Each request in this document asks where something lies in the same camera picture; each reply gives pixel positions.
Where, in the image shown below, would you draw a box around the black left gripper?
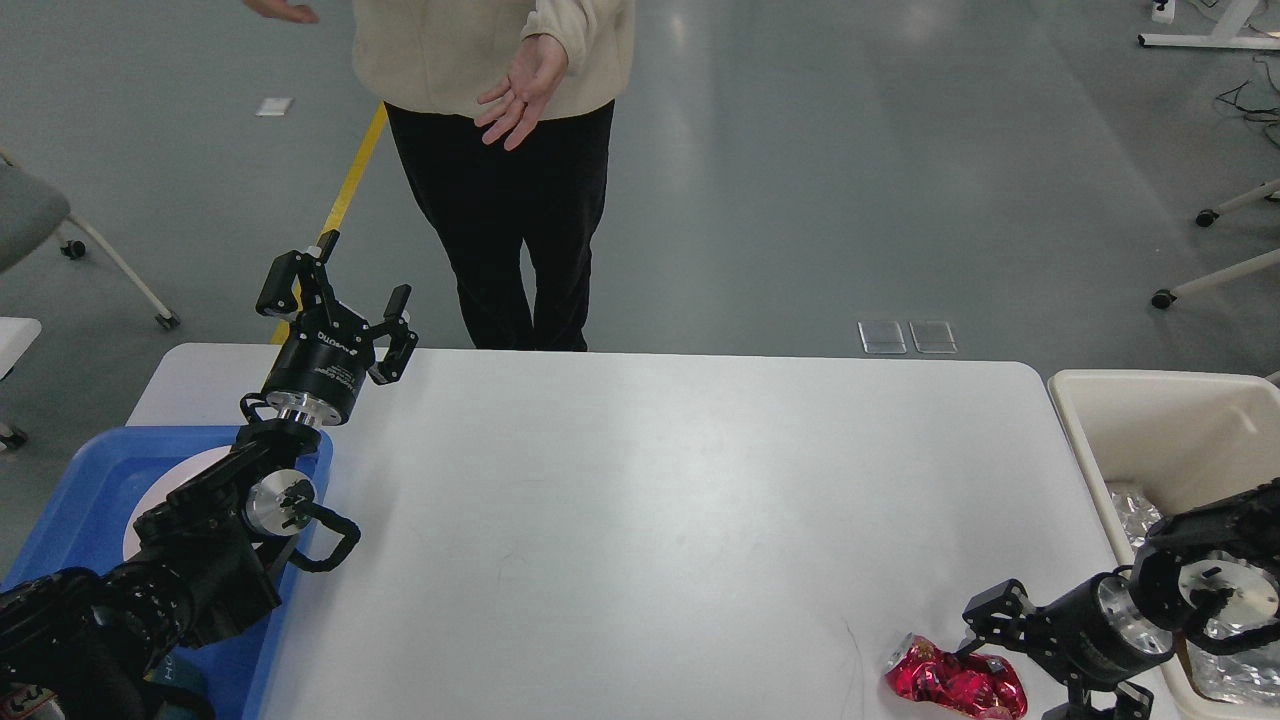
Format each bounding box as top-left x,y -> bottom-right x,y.
255,229 -> 419,427

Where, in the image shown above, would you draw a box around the pink plate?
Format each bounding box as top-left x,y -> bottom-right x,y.
122,445 -> 230,560

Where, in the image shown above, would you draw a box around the crushed red can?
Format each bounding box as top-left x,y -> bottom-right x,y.
883,634 -> 1029,719

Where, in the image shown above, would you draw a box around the beige plastic bin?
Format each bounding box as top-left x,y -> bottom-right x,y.
1048,370 -> 1280,720

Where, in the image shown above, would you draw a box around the clear floor plates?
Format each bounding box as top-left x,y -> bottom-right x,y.
858,320 -> 959,355

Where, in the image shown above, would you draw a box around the black floor cables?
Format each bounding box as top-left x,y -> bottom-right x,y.
1215,55 -> 1280,151

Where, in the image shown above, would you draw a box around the white table frame base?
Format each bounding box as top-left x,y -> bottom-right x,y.
1137,1 -> 1279,53

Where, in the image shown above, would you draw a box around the blue plastic tray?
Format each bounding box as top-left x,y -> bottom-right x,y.
3,427 -> 301,719

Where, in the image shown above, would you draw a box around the white caster stand legs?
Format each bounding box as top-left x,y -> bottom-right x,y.
1149,178 -> 1280,309

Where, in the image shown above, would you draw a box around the person left hand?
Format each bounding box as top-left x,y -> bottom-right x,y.
474,35 -> 568,151

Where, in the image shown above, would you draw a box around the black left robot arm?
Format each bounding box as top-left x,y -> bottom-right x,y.
1,229 -> 419,719

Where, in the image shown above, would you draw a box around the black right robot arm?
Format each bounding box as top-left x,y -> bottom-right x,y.
957,480 -> 1279,719

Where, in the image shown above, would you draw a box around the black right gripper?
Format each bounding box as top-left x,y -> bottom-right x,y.
955,570 -> 1176,720

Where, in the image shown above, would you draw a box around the person right hand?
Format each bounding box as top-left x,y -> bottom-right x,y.
241,0 -> 319,26

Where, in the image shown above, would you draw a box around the white side table corner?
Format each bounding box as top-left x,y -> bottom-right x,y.
0,316 -> 42,379

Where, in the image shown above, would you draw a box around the grey chair with casters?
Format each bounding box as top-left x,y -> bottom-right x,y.
1,150 -> 180,331

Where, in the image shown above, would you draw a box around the aluminium foil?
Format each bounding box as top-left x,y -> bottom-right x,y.
1187,641 -> 1279,708
1108,483 -> 1164,557

